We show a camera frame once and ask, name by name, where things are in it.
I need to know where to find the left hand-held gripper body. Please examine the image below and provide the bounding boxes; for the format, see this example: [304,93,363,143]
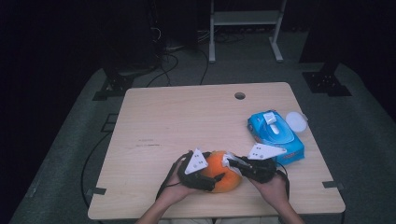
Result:
[177,147,218,192]

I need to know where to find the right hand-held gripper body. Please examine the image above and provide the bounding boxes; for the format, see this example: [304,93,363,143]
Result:
[246,142,288,184]

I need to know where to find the orange plush toy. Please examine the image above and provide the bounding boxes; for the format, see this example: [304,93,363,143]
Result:
[200,149,244,193]

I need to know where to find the white wet wipe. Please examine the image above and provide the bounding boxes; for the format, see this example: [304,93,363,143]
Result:
[220,151,243,175]

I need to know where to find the blue wet wipe pack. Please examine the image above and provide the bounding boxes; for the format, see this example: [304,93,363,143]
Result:
[247,108,310,166]

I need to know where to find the person's left hand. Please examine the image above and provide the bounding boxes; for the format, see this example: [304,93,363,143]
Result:
[156,169,194,207]

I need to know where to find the person's right hand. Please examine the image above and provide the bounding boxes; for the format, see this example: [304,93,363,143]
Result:
[249,173,290,209]

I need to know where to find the person's beige trousers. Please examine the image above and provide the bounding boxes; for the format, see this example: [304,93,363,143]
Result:
[157,217,281,224]

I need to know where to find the black stand base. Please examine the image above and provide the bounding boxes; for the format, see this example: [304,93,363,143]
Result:
[92,55,157,102]
[301,61,353,98]

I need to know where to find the white metal stand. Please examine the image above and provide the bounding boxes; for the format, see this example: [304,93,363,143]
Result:
[207,0,289,64]

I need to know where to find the right hand-held gripper cable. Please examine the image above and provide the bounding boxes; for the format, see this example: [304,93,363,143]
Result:
[276,161,291,201]

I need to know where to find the hand-held gripper cable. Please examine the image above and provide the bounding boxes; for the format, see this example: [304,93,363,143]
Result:
[276,161,291,201]
[154,150,194,201]

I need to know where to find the left hand-held gripper cable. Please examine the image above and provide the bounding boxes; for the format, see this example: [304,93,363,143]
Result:
[154,150,194,201]

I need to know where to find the black floor cable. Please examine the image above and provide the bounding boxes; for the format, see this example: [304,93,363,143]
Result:
[80,132,113,210]
[146,51,180,89]
[197,48,210,86]

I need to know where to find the black floor socket frame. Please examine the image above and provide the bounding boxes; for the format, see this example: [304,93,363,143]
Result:
[100,113,120,133]

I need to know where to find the bundle of floor cables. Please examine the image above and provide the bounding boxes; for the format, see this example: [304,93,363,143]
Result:
[197,28,248,45]

